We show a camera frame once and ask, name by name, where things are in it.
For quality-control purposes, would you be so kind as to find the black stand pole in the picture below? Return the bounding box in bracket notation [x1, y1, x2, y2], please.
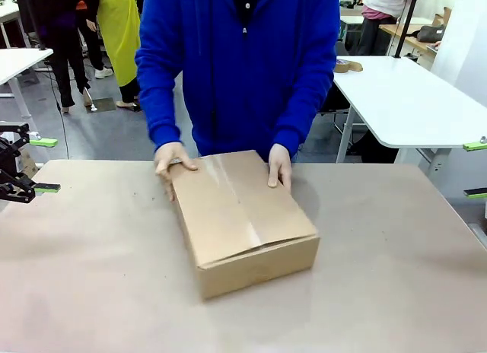
[393, 0, 426, 60]

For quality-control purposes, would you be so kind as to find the person in white pink top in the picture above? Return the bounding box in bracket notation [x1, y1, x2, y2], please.
[357, 0, 418, 57]

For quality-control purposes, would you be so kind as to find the person's left forearm blue sleeve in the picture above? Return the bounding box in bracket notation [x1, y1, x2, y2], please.
[272, 90, 326, 161]

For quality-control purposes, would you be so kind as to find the brown bag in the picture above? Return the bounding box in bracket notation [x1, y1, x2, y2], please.
[415, 24, 447, 44]

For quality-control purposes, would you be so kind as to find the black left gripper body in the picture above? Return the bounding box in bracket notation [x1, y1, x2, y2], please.
[0, 136, 22, 172]

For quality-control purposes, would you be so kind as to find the large white table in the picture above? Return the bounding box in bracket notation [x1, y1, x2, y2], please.
[333, 55, 487, 176]

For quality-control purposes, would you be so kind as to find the person's right hand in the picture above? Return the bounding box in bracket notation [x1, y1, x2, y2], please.
[153, 141, 199, 202]

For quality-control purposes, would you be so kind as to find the wooden background table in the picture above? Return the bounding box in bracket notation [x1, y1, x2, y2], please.
[379, 23, 441, 59]

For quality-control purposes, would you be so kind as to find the small white table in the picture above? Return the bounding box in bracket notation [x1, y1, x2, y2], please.
[0, 47, 55, 120]

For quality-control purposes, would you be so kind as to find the brown cardboard box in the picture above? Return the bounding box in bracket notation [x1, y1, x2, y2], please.
[168, 149, 321, 302]

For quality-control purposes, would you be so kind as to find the brown packing tape roll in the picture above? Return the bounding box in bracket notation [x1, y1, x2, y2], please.
[335, 59, 364, 75]

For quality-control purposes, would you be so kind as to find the person's right forearm blue sleeve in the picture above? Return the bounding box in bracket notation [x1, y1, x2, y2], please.
[145, 97, 184, 153]

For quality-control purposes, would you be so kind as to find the person's left hand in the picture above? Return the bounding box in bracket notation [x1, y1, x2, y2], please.
[267, 142, 294, 195]

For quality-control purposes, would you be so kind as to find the thin black floor cable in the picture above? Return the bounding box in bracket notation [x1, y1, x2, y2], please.
[44, 62, 72, 161]

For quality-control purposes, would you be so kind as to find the dark floor plate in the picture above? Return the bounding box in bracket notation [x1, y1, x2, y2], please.
[85, 97, 117, 113]

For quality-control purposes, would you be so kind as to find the person in yellow apron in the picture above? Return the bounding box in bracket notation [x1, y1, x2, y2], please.
[88, 0, 142, 111]

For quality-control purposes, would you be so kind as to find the person in blue hoodie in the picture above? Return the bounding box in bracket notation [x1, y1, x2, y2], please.
[134, 0, 342, 164]

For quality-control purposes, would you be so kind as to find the small brown carton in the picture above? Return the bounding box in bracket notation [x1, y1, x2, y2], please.
[17, 149, 40, 179]

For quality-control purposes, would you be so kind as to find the person in dark clothes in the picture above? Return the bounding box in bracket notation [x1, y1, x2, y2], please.
[27, 0, 94, 115]

